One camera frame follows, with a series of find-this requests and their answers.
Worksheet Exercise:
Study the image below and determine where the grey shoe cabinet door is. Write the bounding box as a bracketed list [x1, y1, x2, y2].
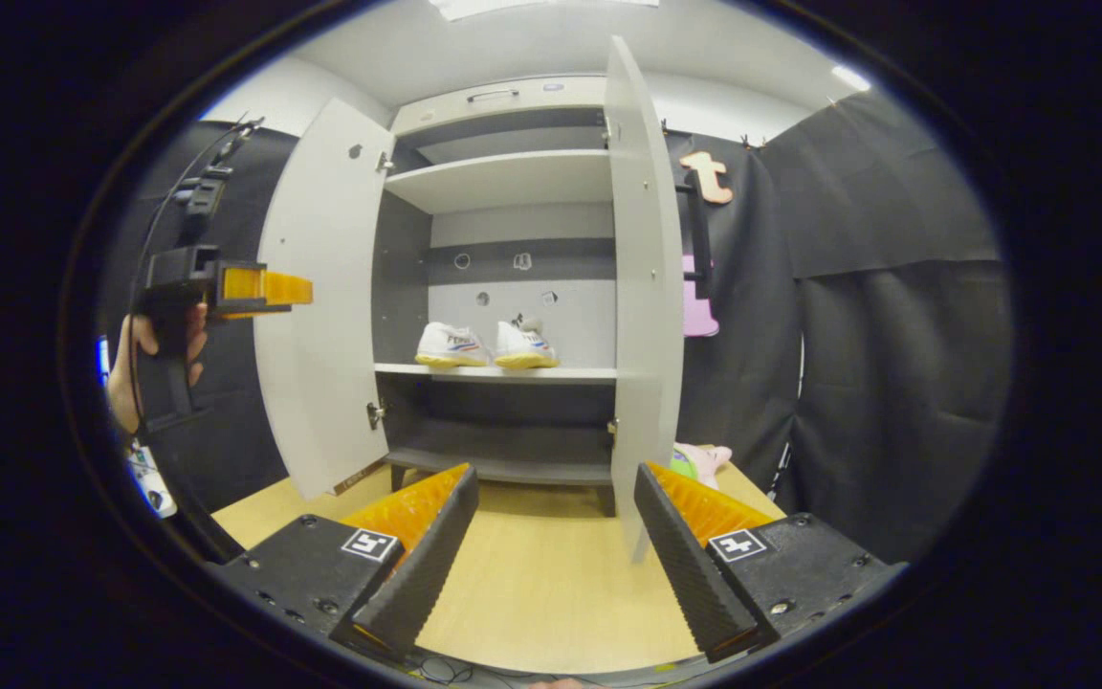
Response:
[604, 35, 716, 561]
[254, 98, 396, 500]

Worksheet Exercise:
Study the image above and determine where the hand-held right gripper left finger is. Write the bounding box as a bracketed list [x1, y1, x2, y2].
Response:
[211, 462, 480, 661]

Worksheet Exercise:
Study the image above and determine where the white shoe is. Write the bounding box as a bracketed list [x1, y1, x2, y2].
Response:
[494, 316, 561, 370]
[415, 322, 493, 369]

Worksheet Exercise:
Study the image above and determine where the grey shoe cabinet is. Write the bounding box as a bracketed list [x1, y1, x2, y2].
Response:
[371, 75, 621, 518]

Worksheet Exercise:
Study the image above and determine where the green pink plush toy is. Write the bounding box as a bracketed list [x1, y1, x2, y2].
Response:
[671, 442, 734, 491]

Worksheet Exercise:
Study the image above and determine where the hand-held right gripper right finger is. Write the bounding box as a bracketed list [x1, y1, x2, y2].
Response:
[634, 462, 906, 663]

